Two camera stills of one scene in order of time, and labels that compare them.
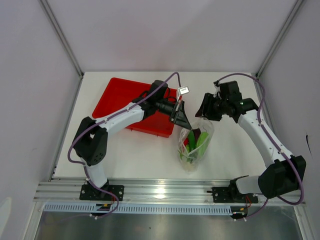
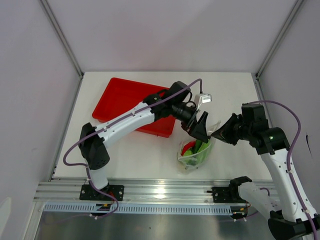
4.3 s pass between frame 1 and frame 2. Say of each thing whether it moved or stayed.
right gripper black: moved
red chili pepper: moved
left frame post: stayed
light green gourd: moved
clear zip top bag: moved
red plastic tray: stayed
